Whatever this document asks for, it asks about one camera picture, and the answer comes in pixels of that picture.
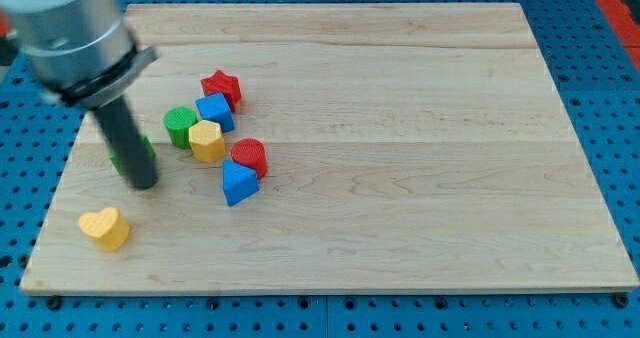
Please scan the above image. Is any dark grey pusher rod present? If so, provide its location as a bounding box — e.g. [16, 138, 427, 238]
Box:
[93, 96, 159, 190]

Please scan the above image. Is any green star block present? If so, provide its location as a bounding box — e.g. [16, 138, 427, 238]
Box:
[109, 135, 156, 177]

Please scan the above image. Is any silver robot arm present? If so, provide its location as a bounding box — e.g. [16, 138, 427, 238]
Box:
[1, 0, 159, 190]

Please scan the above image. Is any red star block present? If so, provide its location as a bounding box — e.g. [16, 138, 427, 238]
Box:
[200, 70, 242, 112]

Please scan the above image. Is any green cylinder block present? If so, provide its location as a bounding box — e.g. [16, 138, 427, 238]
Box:
[163, 106, 198, 149]

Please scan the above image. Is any yellow hexagon block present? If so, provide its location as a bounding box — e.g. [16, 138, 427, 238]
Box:
[188, 120, 226, 163]

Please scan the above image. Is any blue cube block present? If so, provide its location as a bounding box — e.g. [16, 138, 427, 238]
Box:
[196, 93, 235, 133]

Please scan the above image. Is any yellow heart block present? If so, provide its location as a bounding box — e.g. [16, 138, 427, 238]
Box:
[78, 206, 131, 252]

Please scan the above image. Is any blue triangle block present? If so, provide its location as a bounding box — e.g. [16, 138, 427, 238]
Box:
[222, 160, 259, 207]

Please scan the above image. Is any red cylinder block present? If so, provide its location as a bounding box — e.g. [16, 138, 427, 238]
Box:
[231, 138, 268, 180]

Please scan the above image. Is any wooden board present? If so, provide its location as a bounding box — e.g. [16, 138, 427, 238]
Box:
[21, 3, 639, 296]

